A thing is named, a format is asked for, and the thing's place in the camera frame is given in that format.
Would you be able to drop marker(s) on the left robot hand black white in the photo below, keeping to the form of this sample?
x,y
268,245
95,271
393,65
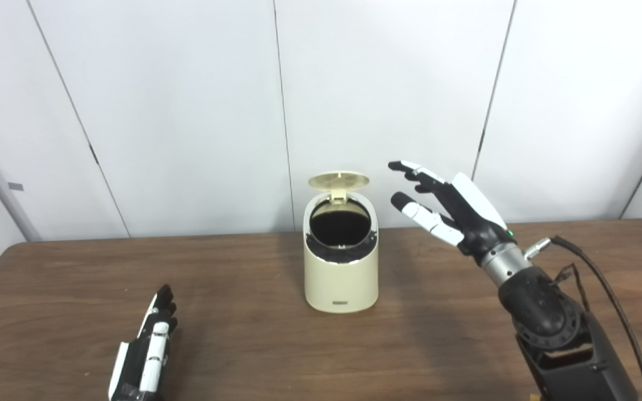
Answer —
x,y
134,362

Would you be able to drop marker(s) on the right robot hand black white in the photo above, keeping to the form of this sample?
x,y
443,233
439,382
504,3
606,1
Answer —
x,y
477,220

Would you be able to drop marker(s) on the cream round bin lid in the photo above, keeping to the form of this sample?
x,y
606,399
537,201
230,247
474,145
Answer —
x,y
339,180

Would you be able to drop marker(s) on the cream-colored bin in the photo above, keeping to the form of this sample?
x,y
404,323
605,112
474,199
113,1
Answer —
x,y
341,278

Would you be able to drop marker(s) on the small gray wall tag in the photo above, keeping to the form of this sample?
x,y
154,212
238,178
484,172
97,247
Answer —
x,y
15,186

